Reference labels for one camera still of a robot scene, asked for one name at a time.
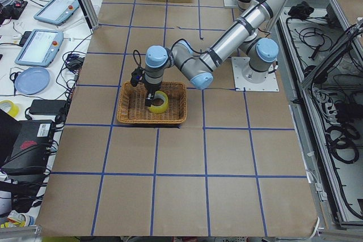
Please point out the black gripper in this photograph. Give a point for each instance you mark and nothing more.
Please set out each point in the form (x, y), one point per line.
(151, 88)

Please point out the yellow clear tape roll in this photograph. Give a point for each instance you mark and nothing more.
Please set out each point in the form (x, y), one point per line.
(160, 103)

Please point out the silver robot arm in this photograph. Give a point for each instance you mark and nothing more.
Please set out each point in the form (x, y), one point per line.
(198, 67)

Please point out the yellow tape roll on desk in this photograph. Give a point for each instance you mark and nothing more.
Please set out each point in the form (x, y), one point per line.
(9, 107)

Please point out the brown wicker basket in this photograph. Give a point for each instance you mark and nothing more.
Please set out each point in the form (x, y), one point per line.
(168, 107)

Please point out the black power adapter brick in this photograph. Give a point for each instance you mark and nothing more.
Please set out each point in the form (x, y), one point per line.
(46, 107)

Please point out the blue plastic plate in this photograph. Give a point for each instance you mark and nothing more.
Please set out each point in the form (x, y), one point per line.
(32, 81)

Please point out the lower teach pendant tablet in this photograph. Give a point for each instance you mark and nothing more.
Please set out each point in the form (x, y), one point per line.
(41, 48)

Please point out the teach pendant tablet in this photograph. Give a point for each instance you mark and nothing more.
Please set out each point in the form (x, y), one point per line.
(57, 12)
(41, 48)

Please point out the black computer box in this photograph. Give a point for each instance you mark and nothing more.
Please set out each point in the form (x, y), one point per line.
(31, 149)

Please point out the upper teach pendant tablet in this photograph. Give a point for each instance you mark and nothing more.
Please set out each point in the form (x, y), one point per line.
(57, 12)

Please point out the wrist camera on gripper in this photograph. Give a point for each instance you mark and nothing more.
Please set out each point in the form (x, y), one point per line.
(136, 76)

